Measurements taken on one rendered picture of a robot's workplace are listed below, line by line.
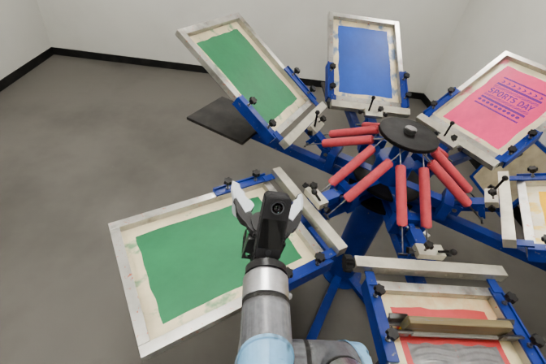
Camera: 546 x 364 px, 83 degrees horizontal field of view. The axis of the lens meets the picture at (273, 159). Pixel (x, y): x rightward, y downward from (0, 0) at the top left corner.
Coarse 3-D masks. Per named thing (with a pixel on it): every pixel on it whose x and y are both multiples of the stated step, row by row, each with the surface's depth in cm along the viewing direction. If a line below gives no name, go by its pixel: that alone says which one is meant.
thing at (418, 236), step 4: (412, 228) 149; (408, 232) 149; (412, 232) 147; (416, 232) 147; (420, 232) 147; (408, 236) 149; (412, 236) 146; (416, 236) 145; (420, 236) 146; (424, 236) 146; (408, 240) 149; (412, 240) 145; (416, 240) 143; (420, 240) 144; (424, 240) 144; (428, 260) 136; (432, 260) 136
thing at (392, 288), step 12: (384, 288) 128; (396, 288) 129; (408, 288) 129; (420, 288) 130; (432, 288) 131; (444, 288) 132; (456, 288) 132; (468, 288) 133; (480, 288) 134; (492, 300) 132; (516, 348) 119; (528, 360) 114
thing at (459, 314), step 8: (440, 312) 127; (448, 312) 127; (456, 312) 128; (464, 312) 128; (472, 312) 129; (480, 312) 129; (464, 344) 118; (472, 344) 118; (480, 344) 119; (488, 344) 119; (496, 344) 120; (504, 352) 118; (504, 360) 116
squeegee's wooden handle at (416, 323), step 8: (408, 320) 112; (416, 320) 112; (424, 320) 112; (432, 320) 113; (440, 320) 113; (448, 320) 114; (456, 320) 114; (464, 320) 114; (472, 320) 115; (480, 320) 115; (488, 320) 116; (496, 320) 116; (504, 320) 117; (408, 328) 114; (416, 328) 114; (424, 328) 114; (432, 328) 114; (440, 328) 114; (448, 328) 114; (456, 328) 114; (464, 328) 114; (472, 328) 114; (480, 328) 114; (488, 328) 114; (496, 328) 115; (504, 328) 115; (512, 328) 115
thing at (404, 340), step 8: (392, 312) 124; (400, 312) 125; (408, 312) 125; (416, 312) 125; (424, 312) 126; (432, 312) 126; (400, 336) 117; (408, 336) 117; (416, 336) 118; (408, 352) 113; (408, 360) 111
